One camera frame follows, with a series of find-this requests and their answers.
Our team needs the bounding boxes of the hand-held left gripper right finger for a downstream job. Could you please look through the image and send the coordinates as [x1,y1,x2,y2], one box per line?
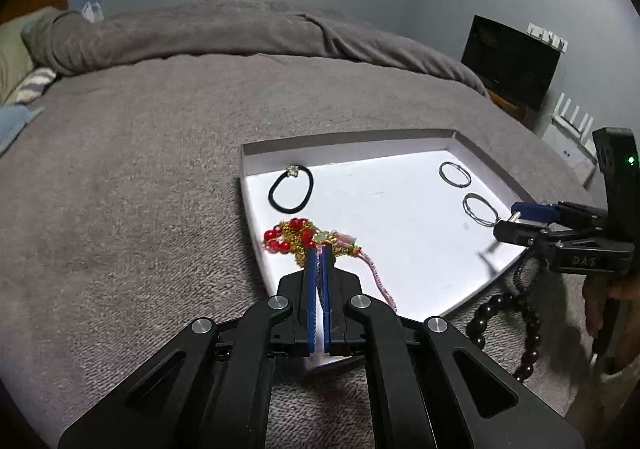
[322,244,586,449]

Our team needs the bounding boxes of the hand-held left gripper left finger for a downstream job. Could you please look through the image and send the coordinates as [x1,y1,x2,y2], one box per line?
[57,244,321,449]

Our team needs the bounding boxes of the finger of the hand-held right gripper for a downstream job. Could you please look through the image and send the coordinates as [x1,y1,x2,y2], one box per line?
[511,200,608,226]
[492,212,566,250]

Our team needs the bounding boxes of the pink braided cord bracelet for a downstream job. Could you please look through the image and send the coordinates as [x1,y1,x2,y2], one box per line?
[340,234,398,315]

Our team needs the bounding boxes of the silver ring bangle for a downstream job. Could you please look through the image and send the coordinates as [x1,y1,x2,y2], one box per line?
[439,162,472,188]
[463,192,501,226]

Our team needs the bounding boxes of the red bead gold chain bracelet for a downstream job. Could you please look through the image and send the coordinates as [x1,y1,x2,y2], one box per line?
[262,218,358,270]

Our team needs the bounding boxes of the grey cardboard box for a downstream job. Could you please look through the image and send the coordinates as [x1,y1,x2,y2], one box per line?
[239,129,548,372]

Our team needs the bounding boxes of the black hair tie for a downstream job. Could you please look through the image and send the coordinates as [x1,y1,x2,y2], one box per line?
[268,165,315,210]

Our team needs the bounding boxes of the person's right forearm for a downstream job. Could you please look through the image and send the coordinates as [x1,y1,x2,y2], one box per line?
[565,359,640,449]

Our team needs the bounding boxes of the person's right hand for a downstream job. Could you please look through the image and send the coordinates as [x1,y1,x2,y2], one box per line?
[582,274,640,372]

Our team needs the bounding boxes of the white cabinet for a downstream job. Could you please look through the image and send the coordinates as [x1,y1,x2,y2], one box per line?
[542,124,598,190]

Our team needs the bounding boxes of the white router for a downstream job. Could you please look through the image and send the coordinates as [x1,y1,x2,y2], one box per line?
[550,93,596,140]

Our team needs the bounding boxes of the wooden television stand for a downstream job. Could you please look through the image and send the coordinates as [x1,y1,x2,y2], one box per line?
[487,90,531,122]

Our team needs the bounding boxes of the black television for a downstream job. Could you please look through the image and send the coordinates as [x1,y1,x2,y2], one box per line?
[460,14,562,111]

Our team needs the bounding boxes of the grey rolled duvet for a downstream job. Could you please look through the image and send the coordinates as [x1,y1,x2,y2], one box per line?
[22,2,488,97]

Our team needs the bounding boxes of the light blue blanket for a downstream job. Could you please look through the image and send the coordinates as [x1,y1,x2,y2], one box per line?
[0,105,43,157]

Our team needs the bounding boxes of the striped pillow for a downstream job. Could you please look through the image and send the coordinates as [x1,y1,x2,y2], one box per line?
[5,66,57,105]

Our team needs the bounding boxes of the green pillow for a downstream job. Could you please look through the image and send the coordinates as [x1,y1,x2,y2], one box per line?
[0,6,58,105]

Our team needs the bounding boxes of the blue braided bracelet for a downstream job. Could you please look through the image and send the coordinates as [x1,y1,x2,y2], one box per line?
[510,256,543,300]

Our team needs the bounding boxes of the large dark wooden bead bracelet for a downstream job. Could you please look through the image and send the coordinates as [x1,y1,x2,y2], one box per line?
[466,291,543,384]

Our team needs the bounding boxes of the white wall hooks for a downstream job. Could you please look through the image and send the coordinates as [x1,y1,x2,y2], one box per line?
[527,22,570,52]

